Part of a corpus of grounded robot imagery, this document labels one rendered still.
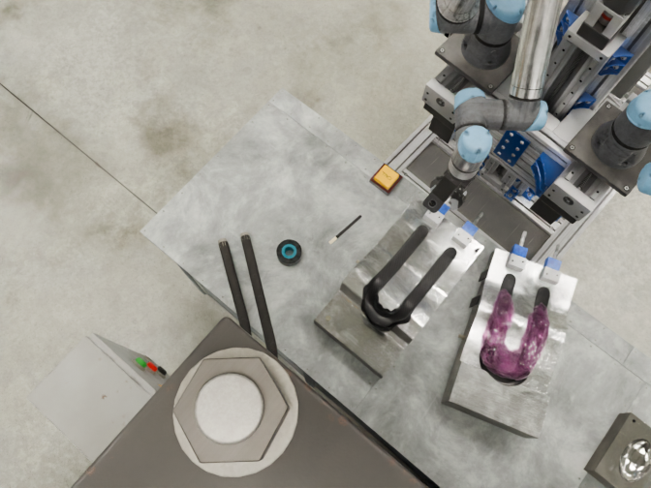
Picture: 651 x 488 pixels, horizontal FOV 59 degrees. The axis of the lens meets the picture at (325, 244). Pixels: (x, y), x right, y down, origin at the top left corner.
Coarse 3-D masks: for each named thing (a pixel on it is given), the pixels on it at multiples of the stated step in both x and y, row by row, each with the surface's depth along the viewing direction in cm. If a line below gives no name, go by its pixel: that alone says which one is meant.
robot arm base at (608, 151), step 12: (612, 120) 166; (600, 132) 168; (612, 132) 162; (600, 144) 169; (612, 144) 163; (624, 144) 160; (600, 156) 168; (612, 156) 165; (624, 156) 163; (636, 156) 163; (624, 168) 168
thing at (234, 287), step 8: (224, 240) 182; (224, 248) 181; (224, 256) 180; (224, 264) 179; (232, 264) 179; (232, 272) 177; (232, 280) 175; (232, 288) 174; (232, 296) 174; (240, 296) 173; (240, 304) 172; (240, 312) 171
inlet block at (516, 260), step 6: (522, 234) 181; (522, 240) 180; (516, 246) 178; (522, 246) 180; (516, 252) 178; (522, 252) 178; (510, 258) 176; (516, 258) 176; (522, 258) 176; (510, 264) 176; (516, 264) 175; (522, 264) 175; (516, 270) 178
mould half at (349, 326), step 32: (416, 224) 178; (448, 224) 178; (384, 256) 175; (416, 256) 175; (352, 288) 167; (384, 288) 167; (448, 288) 172; (320, 320) 171; (352, 320) 171; (416, 320) 164; (352, 352) 171; (384, 352) 168
